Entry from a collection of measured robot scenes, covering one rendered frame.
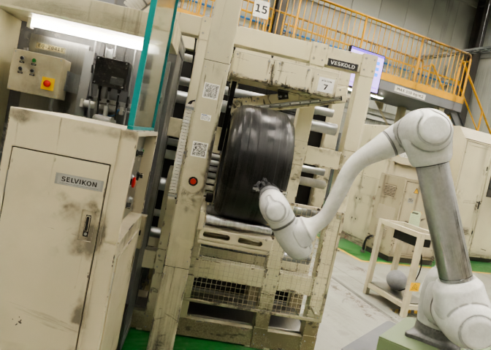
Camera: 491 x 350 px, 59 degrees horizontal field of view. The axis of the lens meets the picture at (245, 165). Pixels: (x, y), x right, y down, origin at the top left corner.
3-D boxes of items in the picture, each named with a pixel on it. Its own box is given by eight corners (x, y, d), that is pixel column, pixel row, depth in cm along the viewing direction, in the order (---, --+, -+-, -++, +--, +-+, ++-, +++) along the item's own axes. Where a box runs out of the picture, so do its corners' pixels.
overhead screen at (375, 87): (343, 84, 599) (351, 44, 596) (340, 84, 604) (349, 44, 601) (377, 94, 622) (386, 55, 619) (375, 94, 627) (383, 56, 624)
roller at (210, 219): (203, 221, 209) (204, 212, 211) (202, 223, 213) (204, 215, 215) (274, 234, 212) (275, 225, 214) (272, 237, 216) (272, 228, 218)
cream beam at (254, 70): (229, 76, 238) (234, 49, 238) (227, 81, 263) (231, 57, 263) (335, 99, 244) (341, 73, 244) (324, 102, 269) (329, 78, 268)
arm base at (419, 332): (470, 339, 165) (472, 325, 165) (457, 356, 148) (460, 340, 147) (420, 321, 176) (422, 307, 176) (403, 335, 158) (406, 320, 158)
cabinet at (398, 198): (388, 262, 631) (407, 177, 624) (363, 250, 684) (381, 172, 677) (435, 267, 666) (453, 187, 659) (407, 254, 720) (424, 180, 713)
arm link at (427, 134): (483, 327, 148) (515, 358, 127) (434, 335, 150) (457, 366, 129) (436, 105, 148) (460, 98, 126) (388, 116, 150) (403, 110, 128)
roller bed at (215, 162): (179, 198, 255) (188, 148, 253) (180, 194, 269) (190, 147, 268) (212, 204, 257) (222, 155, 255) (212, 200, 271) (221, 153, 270)
